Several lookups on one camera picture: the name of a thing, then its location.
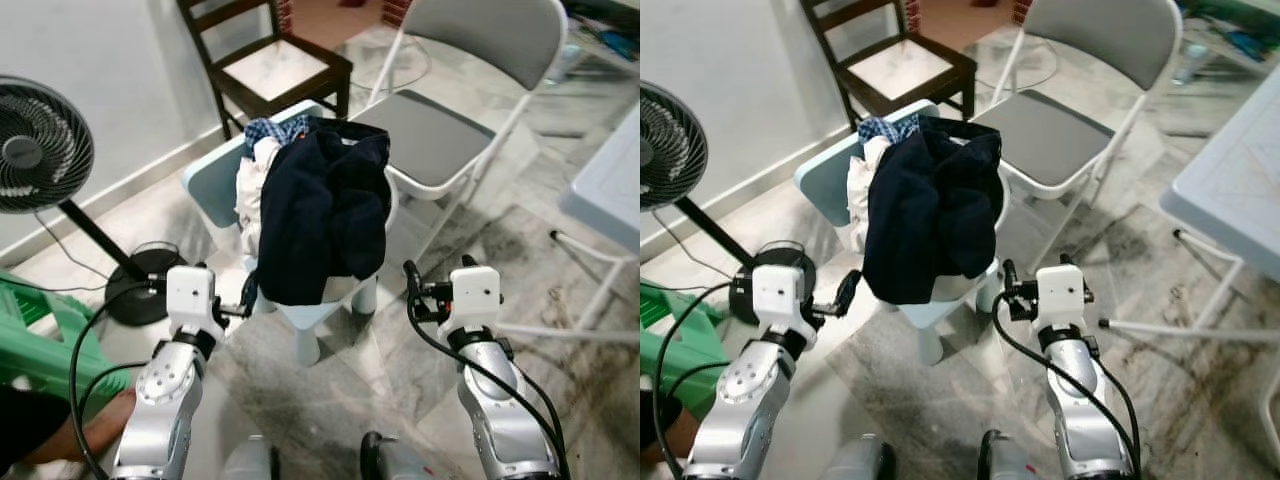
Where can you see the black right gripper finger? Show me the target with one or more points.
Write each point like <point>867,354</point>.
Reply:
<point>412,290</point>
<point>1008,280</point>

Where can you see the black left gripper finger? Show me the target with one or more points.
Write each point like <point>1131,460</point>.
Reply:
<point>848,292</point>
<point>248,295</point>

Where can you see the navy blue garment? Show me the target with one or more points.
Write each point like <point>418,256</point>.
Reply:
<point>930,220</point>
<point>320,220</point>

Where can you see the white crumpled cloth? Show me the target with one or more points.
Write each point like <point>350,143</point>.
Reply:
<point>250,195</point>
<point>862,190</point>

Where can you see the light blue plastic kid chair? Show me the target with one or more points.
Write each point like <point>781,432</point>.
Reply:
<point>825,180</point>
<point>215,185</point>

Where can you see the grey and white folding chair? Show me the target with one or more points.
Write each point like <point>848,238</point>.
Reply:
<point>1045,140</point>
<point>425,140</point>

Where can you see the grey robot left leg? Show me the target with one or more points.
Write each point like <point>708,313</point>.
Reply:
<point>862,460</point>
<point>250,460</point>

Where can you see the grey robot leg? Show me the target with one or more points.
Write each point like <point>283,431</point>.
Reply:
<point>400,460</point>
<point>862,460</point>
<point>250,460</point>
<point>1010,458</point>

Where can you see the grey robot right leg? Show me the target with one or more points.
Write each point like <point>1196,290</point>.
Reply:
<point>400,460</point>
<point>1010,458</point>

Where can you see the green plastic stool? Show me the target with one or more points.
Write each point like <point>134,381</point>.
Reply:
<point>665,340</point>
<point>40,340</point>

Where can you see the blue plaid cloth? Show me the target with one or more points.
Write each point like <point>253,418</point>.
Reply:
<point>265,130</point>
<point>880,128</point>

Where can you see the person in black shorts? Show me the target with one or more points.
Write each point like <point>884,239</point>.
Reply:
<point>90,430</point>
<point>685,440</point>

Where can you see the dark wooden chair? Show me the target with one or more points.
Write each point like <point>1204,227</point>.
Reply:
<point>905,68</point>
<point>275,70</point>

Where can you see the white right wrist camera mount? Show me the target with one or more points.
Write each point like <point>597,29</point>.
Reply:
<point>475,295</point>
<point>1060,293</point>

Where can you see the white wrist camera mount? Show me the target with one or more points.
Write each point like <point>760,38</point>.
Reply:
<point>190,295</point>
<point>780,295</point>
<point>1060,293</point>
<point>475,295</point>

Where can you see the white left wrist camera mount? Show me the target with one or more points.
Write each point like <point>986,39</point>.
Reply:
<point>780,295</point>
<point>190,295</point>

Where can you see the black pedestal fan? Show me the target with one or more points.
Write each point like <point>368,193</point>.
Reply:
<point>40,150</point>
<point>665,150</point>

